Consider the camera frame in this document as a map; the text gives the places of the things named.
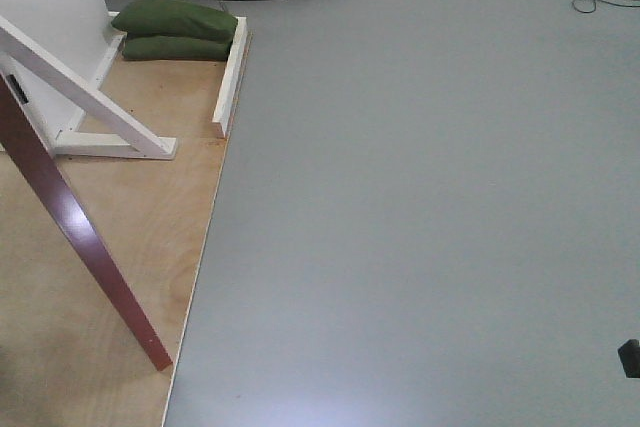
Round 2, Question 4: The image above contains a brown wooden door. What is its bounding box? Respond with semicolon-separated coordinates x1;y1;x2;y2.
1;80;172;371

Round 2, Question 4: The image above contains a black robot corner part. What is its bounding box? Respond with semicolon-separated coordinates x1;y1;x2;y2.
617;339;640;379

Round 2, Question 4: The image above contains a white diagonal brace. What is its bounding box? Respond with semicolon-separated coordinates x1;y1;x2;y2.
1;18;177;160

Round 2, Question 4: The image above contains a lower green sandbag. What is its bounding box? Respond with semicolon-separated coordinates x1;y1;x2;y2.
122;36;232;61

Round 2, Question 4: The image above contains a green sandbag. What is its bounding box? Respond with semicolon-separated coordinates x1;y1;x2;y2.
111;0;238;42
122;36;232;61

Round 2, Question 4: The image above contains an upper green sandbag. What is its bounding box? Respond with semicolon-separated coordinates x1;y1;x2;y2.
111;0;238;42

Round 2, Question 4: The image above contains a plywood base board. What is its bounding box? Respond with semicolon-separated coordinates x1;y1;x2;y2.
1;59;226;426

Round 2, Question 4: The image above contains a white edge rail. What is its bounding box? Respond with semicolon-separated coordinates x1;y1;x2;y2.
212;17;251;139

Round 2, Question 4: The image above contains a white wall panel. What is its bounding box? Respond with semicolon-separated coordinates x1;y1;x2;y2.
0;0;126;148

